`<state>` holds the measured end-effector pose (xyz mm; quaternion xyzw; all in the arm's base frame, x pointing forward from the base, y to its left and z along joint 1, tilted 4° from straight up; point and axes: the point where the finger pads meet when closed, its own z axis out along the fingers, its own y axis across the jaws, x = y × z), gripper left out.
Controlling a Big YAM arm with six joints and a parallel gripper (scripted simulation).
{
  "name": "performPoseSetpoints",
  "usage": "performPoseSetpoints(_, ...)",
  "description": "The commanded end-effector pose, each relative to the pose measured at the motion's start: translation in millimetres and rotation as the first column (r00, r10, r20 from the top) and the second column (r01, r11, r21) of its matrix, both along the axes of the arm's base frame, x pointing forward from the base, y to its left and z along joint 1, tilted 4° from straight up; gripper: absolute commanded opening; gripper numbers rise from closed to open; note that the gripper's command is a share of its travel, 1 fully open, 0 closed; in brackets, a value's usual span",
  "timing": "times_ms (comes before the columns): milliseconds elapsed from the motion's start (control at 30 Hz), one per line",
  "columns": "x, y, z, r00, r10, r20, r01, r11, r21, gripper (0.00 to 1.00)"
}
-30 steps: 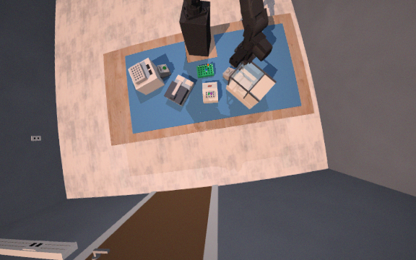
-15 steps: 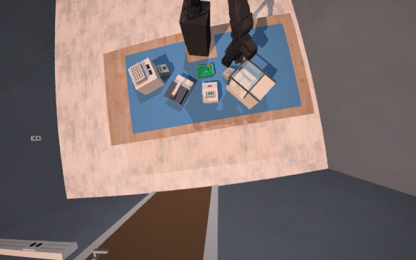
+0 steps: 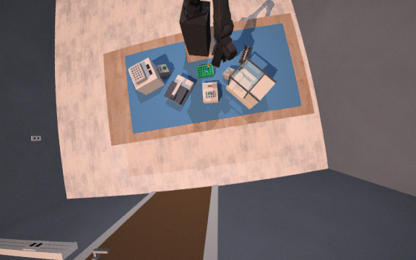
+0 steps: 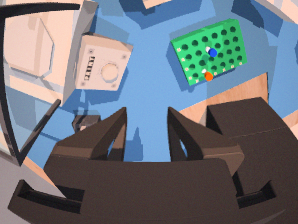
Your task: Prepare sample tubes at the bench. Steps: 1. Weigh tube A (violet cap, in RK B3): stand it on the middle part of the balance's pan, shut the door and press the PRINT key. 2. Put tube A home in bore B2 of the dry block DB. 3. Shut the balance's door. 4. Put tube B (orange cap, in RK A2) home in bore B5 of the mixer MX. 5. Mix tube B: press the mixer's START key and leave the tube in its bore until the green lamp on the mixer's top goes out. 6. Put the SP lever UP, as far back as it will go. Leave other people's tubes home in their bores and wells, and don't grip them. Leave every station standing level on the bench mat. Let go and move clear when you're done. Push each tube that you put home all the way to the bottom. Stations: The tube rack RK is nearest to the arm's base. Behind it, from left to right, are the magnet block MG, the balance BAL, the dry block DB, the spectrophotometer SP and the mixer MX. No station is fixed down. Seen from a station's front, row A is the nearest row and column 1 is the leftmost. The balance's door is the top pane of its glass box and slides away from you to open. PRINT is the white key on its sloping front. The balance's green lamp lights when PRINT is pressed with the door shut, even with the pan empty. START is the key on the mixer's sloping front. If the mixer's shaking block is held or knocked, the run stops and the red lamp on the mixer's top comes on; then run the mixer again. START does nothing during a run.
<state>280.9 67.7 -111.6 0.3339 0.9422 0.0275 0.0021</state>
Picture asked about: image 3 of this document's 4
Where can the blue bench mat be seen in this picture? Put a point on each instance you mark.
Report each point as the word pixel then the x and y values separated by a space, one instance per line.
pixel 269 51

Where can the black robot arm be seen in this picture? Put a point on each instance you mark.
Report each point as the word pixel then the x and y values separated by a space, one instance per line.
pixel 223 27

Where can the cream block with rows of round holes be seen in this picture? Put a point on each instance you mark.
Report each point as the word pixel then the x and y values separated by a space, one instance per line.
pixel 147 77

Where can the green tube rack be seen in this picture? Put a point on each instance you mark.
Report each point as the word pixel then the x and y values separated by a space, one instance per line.
pixel 202 73

